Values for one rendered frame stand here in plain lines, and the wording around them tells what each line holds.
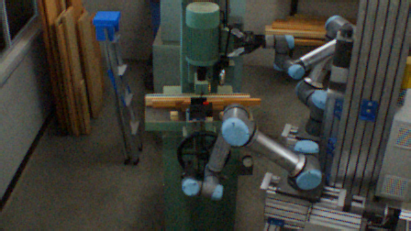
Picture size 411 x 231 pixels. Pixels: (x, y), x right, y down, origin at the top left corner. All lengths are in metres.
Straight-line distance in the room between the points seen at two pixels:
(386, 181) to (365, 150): 0.19
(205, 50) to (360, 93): 0.85
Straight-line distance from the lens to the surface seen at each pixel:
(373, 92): 2.59
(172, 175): 3.22
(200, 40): 2.86
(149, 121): 3.01
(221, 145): 2.58
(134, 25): 5.49
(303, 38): 4.96
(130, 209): 3.79
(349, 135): 2.72
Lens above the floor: 2.55
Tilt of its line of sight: 32 degrees down
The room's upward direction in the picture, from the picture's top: 2 degrees clockwise
